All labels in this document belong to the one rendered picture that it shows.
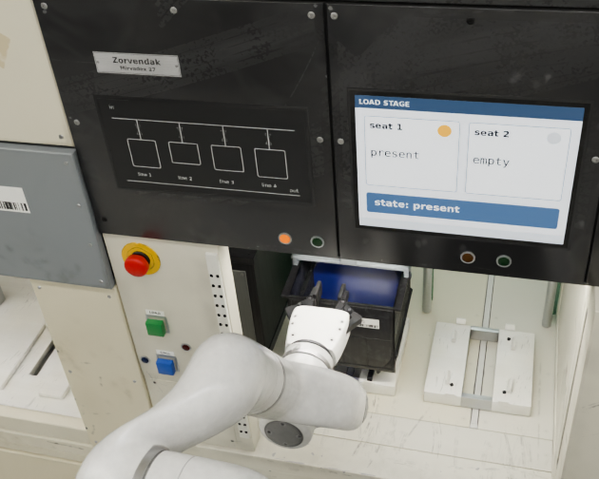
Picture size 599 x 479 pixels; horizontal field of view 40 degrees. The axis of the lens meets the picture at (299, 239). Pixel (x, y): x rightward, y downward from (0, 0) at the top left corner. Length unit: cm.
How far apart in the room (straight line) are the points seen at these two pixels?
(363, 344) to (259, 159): 60
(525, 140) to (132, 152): 56
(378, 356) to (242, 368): 76
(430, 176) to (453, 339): 74
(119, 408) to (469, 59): 101
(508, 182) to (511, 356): 74
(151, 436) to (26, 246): 62
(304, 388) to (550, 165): 44
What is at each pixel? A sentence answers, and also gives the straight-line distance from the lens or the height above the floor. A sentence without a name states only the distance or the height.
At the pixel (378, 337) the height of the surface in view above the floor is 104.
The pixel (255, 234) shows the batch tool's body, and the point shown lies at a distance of 124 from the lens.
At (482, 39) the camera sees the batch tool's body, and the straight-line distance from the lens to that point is 101.
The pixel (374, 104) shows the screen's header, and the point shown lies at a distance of 107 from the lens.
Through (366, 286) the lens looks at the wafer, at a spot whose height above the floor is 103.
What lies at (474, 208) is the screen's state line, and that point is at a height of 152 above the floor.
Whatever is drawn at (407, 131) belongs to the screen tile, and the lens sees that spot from 108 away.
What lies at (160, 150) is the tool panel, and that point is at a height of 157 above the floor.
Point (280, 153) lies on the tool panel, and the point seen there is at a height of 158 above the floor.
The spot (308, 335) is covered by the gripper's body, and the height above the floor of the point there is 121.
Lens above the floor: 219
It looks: 38 degrees down
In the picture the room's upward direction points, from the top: 6 degrees counter-clockwise
